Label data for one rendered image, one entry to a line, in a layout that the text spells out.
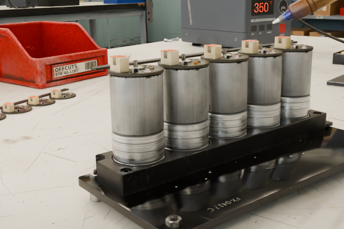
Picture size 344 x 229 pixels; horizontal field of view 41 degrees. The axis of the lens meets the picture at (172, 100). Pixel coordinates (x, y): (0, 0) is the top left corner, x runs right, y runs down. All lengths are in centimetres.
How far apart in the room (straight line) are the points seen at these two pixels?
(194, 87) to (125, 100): 4
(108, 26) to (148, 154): 593
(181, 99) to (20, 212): 9
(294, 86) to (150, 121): 11
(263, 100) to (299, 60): 3
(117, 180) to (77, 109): 20
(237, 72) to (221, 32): 51
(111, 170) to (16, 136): 14
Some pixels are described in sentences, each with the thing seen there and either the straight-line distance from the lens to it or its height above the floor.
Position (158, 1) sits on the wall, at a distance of 644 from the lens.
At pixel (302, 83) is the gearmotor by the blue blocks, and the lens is 28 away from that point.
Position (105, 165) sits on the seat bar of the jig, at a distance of 21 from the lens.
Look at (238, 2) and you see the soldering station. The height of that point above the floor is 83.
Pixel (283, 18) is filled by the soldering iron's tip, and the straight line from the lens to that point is 22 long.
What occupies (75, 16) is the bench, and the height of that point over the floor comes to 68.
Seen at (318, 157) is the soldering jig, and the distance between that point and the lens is 25.
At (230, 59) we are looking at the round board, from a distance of 23.
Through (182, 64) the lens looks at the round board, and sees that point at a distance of 22.
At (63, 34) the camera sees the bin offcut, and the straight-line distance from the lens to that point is 60.
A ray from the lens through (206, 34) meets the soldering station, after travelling 77.
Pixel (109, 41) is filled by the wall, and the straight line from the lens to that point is 614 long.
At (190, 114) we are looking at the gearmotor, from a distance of 22.
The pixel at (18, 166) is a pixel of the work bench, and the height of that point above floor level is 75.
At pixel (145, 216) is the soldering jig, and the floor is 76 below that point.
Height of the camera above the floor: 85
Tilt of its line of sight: 14 degrees down
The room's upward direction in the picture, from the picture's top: 1 degrees counter-clockwise
